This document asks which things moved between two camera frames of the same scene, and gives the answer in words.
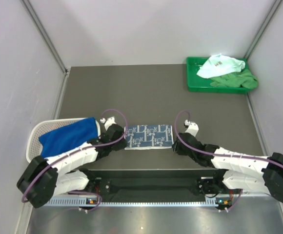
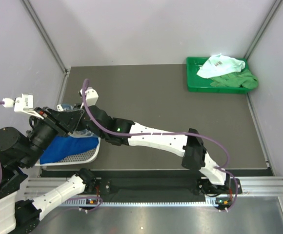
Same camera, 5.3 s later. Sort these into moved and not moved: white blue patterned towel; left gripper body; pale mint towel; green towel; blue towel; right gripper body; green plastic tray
Moved: white blue patterned towel; left gripper body; right gripper body
Not moved: pale mint towel; blue towel; green towel; green plastic tray
